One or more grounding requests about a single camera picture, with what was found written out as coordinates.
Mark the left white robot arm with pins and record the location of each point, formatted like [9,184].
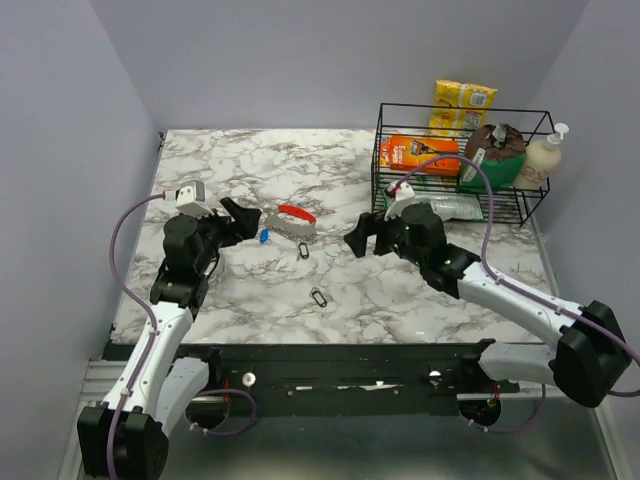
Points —
[126,435]

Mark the orange razor box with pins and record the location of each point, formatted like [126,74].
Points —
[404,153]

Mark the green white flat pouch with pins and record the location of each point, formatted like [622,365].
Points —
[453,207]

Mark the aluminium extrusion rail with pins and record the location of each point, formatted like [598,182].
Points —
[100,377]

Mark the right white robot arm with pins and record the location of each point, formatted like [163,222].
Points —
[582,350]

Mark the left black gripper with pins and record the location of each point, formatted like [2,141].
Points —
[245,226]

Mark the blue key tag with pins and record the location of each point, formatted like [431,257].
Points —
[264,236]

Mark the brown green bag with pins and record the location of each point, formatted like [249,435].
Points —
[499,151]

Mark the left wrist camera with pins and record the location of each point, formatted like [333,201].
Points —
[191,199]

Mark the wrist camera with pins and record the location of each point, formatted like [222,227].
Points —
[404,196]
[191,199]

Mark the black wire basket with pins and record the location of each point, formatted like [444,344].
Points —
[411,121]

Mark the yellow snack packet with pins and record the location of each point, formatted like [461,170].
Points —
[459,108]

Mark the cream lotion pump bottle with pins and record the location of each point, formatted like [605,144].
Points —
[541,158]

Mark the black mounting base rail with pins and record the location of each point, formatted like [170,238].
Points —
[350,379]

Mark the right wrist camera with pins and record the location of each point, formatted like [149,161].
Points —
[404,196]

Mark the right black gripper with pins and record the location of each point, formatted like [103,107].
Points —
[367,226]

